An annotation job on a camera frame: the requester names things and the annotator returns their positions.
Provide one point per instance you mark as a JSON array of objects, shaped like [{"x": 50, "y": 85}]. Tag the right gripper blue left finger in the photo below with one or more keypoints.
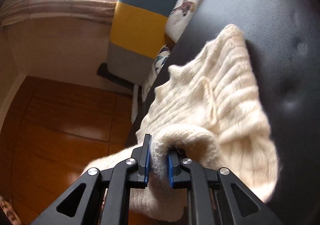
[{"x": 140, "y": 178}]

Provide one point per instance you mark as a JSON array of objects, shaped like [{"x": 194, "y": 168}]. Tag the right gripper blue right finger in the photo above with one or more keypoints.
[{"x": 176, "y": 175}]

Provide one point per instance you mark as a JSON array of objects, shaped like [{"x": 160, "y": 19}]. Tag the cream knitted sweater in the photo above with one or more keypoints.
[{"x": 209, "y": 107}]

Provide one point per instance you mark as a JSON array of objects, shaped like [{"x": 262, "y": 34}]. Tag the geometric pattern pillow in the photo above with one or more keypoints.
[{"x": 156, "y": 67}]

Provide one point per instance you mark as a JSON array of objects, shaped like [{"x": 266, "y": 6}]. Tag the pink window curtain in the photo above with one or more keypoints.
[{"x": 97, "y": 11}]

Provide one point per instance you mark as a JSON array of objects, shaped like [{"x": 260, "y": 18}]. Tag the blue yellow grey armchair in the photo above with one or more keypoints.
[{"x": 137, "y": 34}]

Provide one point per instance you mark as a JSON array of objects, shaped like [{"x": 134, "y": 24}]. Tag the white deer print pillow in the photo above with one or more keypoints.
[{"x": 179, "y": 18}]

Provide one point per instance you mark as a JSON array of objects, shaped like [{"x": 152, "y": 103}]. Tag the black leather ottoman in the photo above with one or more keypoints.
[{"x": 282, "y": 38}]

